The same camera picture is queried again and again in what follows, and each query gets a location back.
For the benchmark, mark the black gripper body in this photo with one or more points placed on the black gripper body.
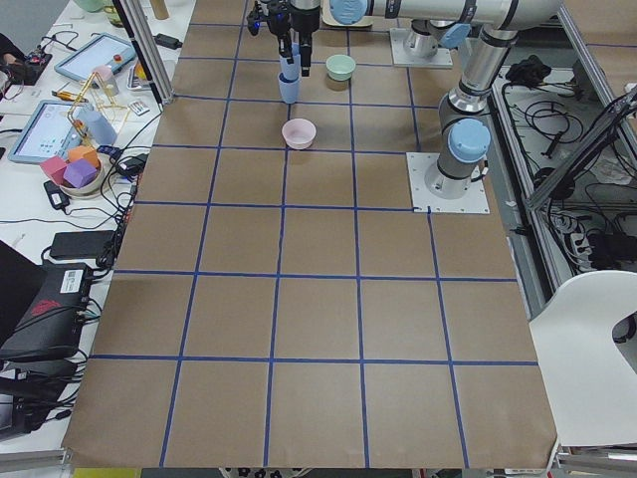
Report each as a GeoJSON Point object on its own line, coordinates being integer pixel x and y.
{"type": "Point", "coordinates": [301, 17]}

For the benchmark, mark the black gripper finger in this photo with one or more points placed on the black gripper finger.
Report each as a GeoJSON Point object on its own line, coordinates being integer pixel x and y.
{"type": "Point", "coordinates": [286, 48]}
{"type": "Point", "coordinates": [306, 50]}

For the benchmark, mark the blue cup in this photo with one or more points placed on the blue cup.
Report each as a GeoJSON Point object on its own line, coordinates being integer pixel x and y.
{"type": "Point", "coordinates": [99, 128]}
{"type": "Point", "coordinates": [291, 67]}
{"type": "Point", "coordinates": [289, 89]}

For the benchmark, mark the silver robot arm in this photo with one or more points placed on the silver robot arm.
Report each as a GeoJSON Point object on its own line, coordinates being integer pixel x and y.
{"type": "Point", "coordinates": [449, 34]}
{"type": "Point", "coordinates": [500, 22]}

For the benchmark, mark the green bowl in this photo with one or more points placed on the green bowl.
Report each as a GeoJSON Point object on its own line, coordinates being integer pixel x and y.
{"type": "Point", "coordinates": [340, 67]}

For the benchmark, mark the pink bowl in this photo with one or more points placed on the pink bowl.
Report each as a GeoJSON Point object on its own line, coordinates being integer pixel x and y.
{"type": "Point", "coordinates": [299, 134]}

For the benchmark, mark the upper blue tablet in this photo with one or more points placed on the upper blue tablet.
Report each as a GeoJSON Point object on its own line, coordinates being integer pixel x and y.
{"type": "Point", "coordinates": [102, 50]}

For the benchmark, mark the blue tablet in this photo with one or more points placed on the blue tablet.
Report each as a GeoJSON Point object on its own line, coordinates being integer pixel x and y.
{"type": "Point", "coordinates": [102, 50]}
{"type": "Point", "coordinates": [49, 132]}

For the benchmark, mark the pink cup on desk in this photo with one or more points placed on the pink cup on desk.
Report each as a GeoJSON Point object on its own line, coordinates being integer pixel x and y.
{"type": "Point", "coordinates": [105, 74]}

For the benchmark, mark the blue cup on desk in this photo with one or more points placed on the blue cup on desk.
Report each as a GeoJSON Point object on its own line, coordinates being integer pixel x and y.
{"type": "Point", "coordinates": [99, 128]}

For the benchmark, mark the bowl of coloured blocks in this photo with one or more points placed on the bowl of coloured blocks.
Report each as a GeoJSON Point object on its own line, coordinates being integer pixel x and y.
{"type": "Point", "coordinates": [80, 175]}

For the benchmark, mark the lower blue tablet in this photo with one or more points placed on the lower blue tablet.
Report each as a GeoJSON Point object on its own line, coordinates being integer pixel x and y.
{"type": "Point", "coordinates": [49, 132]}

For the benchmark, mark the black power brick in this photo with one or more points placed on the black power brick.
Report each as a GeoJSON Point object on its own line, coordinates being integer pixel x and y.
{"type": "Point", "coordinates": [80, 245]}

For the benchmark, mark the black laptop with red logo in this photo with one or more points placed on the black laptop with red logo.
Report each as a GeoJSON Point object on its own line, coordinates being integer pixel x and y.
{"type": "Point", "coordinates": [41, 307]}

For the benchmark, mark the white chair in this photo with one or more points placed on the white chair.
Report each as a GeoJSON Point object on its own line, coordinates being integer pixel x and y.
{"type": "Point", "coordinates": [591, 387]}

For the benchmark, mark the aluminium frame post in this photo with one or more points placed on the aluminium frame post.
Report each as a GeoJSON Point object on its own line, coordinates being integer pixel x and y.
{"type": "Point", "coordinates": [135, 24]}

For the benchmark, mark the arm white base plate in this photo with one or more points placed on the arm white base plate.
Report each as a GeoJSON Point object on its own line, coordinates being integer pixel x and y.
{"type": "Point", "coordinates": [414, 50]}
{"type": "Point", "coordinates": [433, 192]}

